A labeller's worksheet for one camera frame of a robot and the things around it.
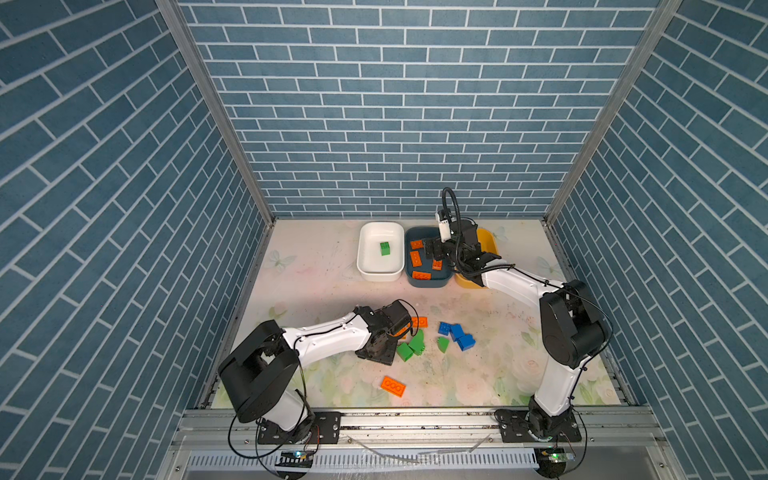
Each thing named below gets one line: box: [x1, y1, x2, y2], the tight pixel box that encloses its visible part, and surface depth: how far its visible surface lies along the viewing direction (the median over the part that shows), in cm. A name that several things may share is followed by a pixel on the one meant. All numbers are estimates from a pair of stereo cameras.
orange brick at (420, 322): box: [412, 316, 429, 328], surface depth 93 cm
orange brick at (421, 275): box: [411, 270, 432, 281], surface depth 104 cm
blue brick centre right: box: [450, 323, 465, 342], surface depth 91 cm
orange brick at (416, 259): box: [410, 250, 423, 267], surface depth 109 cm
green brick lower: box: [397, 342, 414, 362], surface depth 86 cm
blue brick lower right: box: [457, 333, 476, 351], surface depth 89 cm
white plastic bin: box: [356, 221, 405, 282], surface depth 111 cm
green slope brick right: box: [437, 336, 450, 353], surface depth 91 cm
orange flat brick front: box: [380, 376, 406, 398], surface depth 82 cm
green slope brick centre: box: [408, 329, 425, 356], surface depth 88 cm
